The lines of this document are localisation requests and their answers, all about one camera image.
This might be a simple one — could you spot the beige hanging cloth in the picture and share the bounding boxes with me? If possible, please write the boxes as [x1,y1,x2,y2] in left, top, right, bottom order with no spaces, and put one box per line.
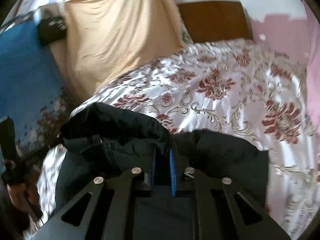
[60,0,184,101]

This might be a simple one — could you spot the black hanging bag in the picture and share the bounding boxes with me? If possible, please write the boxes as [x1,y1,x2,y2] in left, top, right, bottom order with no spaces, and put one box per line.
[37,16,67,46]

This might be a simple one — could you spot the floral satin bedspread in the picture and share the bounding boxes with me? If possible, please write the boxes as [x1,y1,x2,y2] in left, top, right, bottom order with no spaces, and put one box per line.
[24,38,320,239]

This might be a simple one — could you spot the pink curtain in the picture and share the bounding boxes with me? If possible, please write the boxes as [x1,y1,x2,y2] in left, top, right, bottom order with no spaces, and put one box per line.
[303,1,320,132]

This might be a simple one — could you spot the brown wooden headboard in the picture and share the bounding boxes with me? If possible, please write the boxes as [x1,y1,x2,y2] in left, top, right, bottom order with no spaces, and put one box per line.
[178,1,253,43]

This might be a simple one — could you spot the person's left hand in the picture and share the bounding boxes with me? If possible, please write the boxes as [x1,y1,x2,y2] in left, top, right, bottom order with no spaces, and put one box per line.
[7,172,40,212]

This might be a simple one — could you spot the black large garment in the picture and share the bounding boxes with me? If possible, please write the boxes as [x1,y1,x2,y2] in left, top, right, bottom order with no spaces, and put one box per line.
[55,103,268,239]

